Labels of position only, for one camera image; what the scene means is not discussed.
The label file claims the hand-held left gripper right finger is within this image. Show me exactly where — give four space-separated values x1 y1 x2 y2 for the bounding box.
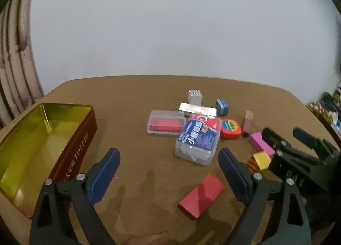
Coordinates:
218 148 312 245

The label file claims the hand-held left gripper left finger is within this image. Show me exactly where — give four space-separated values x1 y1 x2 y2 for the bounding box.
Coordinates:
29 148 120 245

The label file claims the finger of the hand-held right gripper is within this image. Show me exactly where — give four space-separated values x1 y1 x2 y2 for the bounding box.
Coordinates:
262 127 328 166
292 127 341 161

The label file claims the pink block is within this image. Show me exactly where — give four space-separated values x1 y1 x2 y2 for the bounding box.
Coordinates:
249 132 276 157

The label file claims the red wooden block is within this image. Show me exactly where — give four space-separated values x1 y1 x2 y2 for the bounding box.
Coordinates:
178 174 226 220

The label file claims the red tape measure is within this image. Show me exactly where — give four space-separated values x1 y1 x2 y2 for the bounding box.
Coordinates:
220 119 242 140

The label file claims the clear box with blue label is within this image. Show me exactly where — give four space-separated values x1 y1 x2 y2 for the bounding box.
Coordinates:
175 115 223 166

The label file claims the red tin box gold inside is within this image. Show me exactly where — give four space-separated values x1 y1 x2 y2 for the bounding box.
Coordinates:
0 103 97 218

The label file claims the clear box with red contents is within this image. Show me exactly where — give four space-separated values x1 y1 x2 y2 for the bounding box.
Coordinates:
147 110 186 137

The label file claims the red yellow striped block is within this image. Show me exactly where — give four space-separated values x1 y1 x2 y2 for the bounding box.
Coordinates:
245 154 261 172

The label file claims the pink tube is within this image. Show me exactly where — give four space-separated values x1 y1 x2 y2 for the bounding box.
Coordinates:
242 110 253 134

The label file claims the small blue tin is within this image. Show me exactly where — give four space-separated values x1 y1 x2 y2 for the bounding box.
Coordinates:
215 98 230 116

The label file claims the silver metal bar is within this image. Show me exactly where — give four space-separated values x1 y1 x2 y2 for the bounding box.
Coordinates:
178 102 217 118

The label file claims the white dotted block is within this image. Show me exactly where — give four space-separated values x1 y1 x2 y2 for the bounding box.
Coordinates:
188 90 204 105

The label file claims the patterned beige curtain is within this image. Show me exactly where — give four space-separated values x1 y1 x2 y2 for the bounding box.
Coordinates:
0 0 45 128

